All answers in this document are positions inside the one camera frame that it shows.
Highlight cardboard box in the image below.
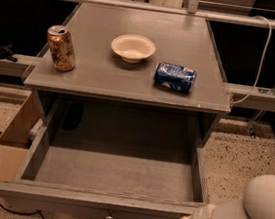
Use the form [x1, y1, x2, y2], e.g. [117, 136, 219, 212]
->
[0, 95, 40, 182]

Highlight grey drawer cabinet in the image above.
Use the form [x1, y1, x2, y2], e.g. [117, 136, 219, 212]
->
[24, 3, 230, 141]

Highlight grey top drawer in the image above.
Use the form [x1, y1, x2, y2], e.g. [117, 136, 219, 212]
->
[0, 98, 208, 219]

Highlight white bowl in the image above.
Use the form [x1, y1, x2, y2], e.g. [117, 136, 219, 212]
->
[111, 34, 156, 64]

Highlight black floor cable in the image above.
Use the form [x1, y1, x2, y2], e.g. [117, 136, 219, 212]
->
[0, 194, 53, 219]

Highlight gold soda can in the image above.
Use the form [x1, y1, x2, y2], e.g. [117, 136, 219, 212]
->
[47, 25, 76, 72]

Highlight white cable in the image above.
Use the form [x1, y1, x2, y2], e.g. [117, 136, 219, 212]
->
[228, 12, 275, 111]

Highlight crushed blue soda can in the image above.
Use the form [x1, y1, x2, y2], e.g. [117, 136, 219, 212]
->
[154, 62, 197, 94]

